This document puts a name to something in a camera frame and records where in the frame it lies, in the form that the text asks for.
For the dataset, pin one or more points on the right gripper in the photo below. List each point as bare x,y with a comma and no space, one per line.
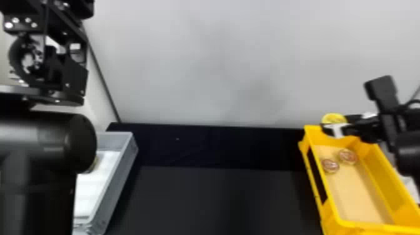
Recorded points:
369,128

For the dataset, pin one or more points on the yellow can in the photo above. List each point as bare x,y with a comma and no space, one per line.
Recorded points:
333,118
330,165
348,156

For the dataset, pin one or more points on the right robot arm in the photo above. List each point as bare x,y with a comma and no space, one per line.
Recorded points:
409,154

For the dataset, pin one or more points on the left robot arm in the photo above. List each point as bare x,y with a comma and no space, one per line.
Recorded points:
39,147

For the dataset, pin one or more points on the clear box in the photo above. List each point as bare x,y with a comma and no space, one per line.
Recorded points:
108,183

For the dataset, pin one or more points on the yellow tray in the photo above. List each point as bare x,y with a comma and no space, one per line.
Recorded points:
357,197

